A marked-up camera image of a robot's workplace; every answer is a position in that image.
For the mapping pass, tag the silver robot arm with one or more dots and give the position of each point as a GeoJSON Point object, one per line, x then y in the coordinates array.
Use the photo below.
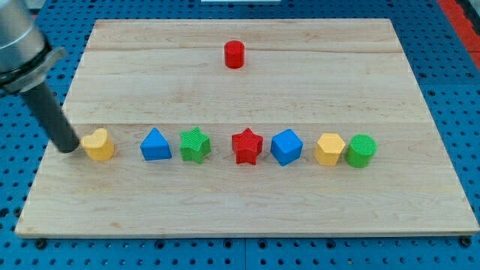
{"type": "Point", "coordinates": [26, 58]}

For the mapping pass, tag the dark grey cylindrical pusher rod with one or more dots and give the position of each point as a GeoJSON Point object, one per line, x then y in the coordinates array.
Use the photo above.
{"type": "Point", "coordinates": [46, 109]}

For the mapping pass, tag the yellow heart block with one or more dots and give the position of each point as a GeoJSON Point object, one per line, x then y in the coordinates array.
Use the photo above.
{"type": "Point", "coordinates": [98, 145]}

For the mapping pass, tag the green cylinder block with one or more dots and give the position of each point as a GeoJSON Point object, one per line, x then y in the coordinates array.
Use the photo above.
{"type": "Point", "coordinates": [361, 150]}

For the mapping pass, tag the light wooden board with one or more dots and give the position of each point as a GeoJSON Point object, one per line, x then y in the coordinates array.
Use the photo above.
{"type": "Point", "coordinates": [314, 76]}

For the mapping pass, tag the yellow hexagon block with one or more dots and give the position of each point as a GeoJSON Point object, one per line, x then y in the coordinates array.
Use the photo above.
{"type": "Point", "coordinates": [329, 148]}

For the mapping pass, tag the red star block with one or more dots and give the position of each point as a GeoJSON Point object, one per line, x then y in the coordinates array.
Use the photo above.
{"type": "Point", "coordinates": [247, 146]}

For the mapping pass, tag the blue cube block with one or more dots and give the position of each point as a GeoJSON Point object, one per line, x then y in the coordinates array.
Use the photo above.
{"type": "Point", "coordinates": [286, 147]}

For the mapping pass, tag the blue triangle block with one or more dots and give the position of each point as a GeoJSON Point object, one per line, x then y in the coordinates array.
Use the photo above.
{"type": "Point", "coordinates": [155, 146]}

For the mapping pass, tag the red cylinder block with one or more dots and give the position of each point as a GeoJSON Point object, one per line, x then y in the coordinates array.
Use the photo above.
{"type": "Point", "coordinates": [234, 54]}

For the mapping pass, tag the green star block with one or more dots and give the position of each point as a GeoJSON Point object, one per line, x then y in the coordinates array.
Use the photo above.
{"type": "Point", "coordinates": [194, 145]}

